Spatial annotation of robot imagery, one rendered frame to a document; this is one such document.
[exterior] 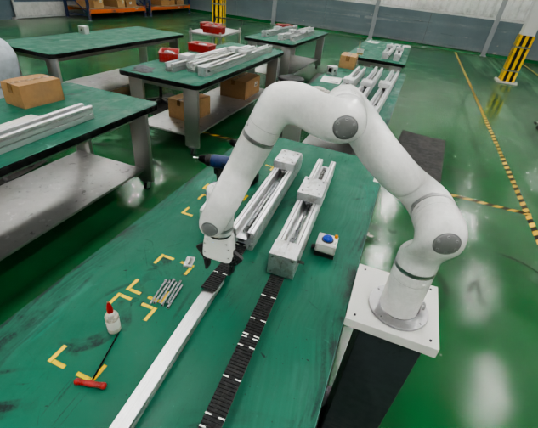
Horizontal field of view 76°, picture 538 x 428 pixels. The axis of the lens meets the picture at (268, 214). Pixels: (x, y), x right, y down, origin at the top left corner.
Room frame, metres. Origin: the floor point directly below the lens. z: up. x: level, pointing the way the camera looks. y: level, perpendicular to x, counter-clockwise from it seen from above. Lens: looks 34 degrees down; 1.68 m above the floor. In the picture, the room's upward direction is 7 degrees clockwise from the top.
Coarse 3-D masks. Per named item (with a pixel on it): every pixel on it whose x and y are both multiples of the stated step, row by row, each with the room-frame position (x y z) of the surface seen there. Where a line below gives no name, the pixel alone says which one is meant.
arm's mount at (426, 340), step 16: (368, 272) 0.96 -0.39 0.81; (384, 272) 0.97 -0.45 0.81; (368, 288) 0.87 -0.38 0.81; (432, 288) 0.91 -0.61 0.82; (352, 304) 0.79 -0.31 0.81; (368, 304) 0.80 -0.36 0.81; (432, 304) 0.83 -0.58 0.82; (352, 320) 0.73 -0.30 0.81; (368, 320) 0.73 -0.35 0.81; (432, 320) 0.76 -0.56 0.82; (384, 336) 0.69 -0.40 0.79; (400, 336) 0.68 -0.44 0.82; (416, 336) 0.69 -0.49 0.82; (432, 336) 0.69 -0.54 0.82; (432, 352) 0.65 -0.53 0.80
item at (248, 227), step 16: (272, 176) 1.52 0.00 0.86; (288, 176) 1.54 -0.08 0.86; (256, 192) 1.35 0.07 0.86; (272, 192) 1.41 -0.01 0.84; (256, 208) 1.28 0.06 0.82; (272, 208) 1.27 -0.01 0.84; (240, 224) 1.10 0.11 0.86; (256, 224) 1.10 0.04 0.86; (240, 240) 1.06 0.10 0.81; (256, 240) 1.08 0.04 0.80
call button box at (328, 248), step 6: (324, 234) 1.12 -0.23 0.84; (318, 240) 1.08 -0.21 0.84; (324, 240) 1.08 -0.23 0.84; (336, 240) 1.09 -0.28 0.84; (312, 246) 1.09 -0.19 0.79; (318, 246) 1.06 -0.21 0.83; (324, 246) 1.05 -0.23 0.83; (330, 246) 1.05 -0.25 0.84; (336, 246) 1.05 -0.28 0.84; (318, 252) 1.06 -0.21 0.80; (324, 252) 1.05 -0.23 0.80; (330, 252) 1.04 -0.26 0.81; (330, 258) 1.04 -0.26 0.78
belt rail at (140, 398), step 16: (208, 304) 0.74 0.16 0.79; (192, 320) 0.66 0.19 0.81; (176, 336) 0.60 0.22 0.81; (160, 352) 0.54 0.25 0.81; (176, 352) 0.55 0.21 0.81; (160, 368) 0.50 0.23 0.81; (144, 384) 0.45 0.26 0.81; (160, 384) 0.47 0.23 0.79; (128, 400) 0.41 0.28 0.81; (144, 400) 0.42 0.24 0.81; (128, 416) 0.38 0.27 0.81
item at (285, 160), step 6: (282, 150) 1.75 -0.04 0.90; (288, 150) 1.76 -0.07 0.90; (282, 156) 1.67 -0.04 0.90; (288, 156) 1.68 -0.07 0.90; (294, 156) 1.69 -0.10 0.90; (300, 156) 1.72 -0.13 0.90; (276, 162) 1.62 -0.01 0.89; (282, 162) 1.61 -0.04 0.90; (288, 162) 1.61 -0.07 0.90; (294, 162) 1.62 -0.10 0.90; (282, 168) 1.61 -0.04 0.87; (288, 168) 1.60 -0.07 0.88; (294, 168) 1.60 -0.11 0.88
